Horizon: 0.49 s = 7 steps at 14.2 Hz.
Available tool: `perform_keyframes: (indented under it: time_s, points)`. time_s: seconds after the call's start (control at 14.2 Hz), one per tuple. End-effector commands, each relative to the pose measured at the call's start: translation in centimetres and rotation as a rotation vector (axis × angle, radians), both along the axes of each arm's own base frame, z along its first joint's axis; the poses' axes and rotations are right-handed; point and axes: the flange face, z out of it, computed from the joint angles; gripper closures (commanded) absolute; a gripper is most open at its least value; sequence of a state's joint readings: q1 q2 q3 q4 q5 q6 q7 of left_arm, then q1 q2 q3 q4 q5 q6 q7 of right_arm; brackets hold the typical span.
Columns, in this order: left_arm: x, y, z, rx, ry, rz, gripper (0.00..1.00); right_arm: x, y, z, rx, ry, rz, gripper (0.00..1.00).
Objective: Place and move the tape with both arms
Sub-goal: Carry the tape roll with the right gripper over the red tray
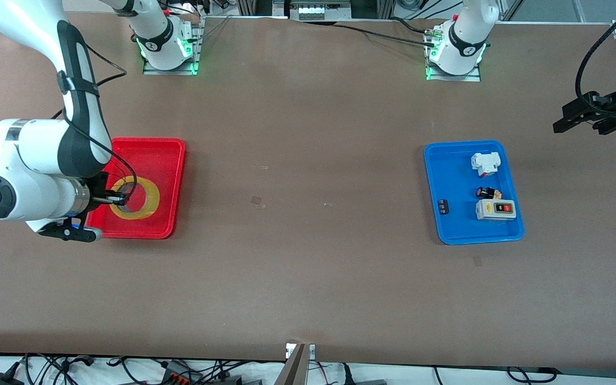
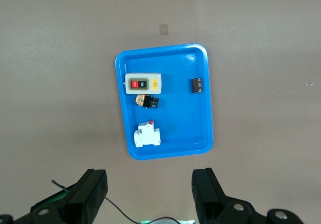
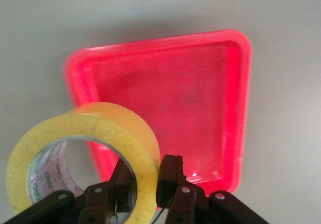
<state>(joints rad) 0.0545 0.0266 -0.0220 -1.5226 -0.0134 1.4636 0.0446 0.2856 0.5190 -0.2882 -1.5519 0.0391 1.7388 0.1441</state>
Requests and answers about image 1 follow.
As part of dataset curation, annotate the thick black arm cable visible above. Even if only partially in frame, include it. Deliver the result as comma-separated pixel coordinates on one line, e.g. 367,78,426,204
0,0,138,212
576,0,616,114

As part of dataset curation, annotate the aluminium frame rig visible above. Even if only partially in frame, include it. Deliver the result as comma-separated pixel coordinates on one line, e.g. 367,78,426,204
236,0,394,22

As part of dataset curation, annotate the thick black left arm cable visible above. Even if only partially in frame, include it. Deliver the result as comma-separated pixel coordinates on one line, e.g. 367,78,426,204
576,0,616,114

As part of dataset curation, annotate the camera mount post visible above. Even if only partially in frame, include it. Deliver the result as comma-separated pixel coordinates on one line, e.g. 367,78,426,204
273,343,317,385

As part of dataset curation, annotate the yellow packing tape roll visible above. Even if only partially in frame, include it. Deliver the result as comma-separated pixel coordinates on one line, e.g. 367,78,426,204
109,176,161,220

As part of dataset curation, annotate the white circuit breaker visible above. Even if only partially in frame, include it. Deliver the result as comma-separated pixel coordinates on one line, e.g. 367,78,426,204
471,152,502,178

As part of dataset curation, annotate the blue plastic tray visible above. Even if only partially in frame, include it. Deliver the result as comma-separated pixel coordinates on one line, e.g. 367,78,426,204
423,140,525,245

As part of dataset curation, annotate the grey on-off switch box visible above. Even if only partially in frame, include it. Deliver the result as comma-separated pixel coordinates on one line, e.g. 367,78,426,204
475,199,517,221

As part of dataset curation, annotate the red plastic tray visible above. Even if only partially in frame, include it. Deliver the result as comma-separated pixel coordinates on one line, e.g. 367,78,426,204
84,137,187,240

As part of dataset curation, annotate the black cable across table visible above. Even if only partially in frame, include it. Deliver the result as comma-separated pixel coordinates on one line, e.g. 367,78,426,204
332,21,440,46

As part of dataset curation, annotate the orange black power strip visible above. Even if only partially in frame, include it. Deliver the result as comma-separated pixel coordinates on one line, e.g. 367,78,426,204
159,359,204,385

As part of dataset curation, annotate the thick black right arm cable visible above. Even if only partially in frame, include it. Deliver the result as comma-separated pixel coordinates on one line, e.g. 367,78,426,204
0,0,138,212

